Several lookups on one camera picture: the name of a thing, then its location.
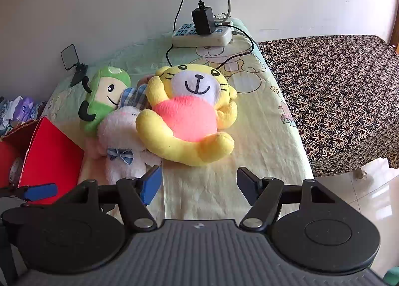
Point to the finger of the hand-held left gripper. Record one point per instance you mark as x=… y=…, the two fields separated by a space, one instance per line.
x=40 y=192

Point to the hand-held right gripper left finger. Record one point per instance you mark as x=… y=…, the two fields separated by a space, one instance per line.
x=152 y=187

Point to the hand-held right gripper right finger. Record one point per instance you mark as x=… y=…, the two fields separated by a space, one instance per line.
x=246 y=183

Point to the red cardboard box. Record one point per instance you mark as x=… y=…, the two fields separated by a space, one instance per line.
x=53 y=155

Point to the white bunny plush toy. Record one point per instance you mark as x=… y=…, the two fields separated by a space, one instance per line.
x=120 y=130

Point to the yellow tiger plush toy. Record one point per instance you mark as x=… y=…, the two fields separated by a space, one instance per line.
x=187 y=114

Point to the plaid shirt plush toy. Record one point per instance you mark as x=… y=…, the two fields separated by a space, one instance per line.
x=132 y=97

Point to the green plush toy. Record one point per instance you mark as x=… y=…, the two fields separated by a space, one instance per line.
x=103 y=92

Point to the pile of printed packets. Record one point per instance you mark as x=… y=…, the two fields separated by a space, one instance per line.
x=25 y=108

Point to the brown floral patterned cloth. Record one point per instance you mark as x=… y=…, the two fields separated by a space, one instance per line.
x=336 y=92

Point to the black clip-on mirror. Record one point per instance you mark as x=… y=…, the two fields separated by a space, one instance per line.
x=69 y=57

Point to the white power strip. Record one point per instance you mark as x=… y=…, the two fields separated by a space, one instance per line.
x=215 y=38

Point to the black charger adapter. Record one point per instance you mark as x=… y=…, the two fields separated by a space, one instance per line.
x=202 y=21

